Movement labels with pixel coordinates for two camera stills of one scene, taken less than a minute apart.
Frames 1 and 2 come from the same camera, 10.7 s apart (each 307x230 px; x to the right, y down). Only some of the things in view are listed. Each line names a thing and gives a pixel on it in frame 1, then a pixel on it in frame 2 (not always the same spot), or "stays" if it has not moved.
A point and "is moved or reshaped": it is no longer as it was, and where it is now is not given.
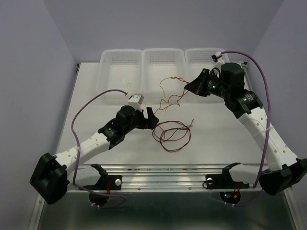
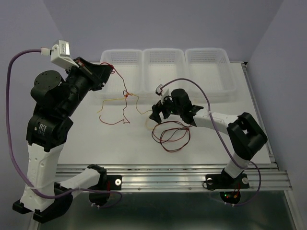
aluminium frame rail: (168, 178) stays
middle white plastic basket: (163, 75) stays
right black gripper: (197, 86) to (157, 108)
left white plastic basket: (122, 69) stays
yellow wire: (160, 86) to (137, 108)
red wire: (174, 94) is moved or reshaped
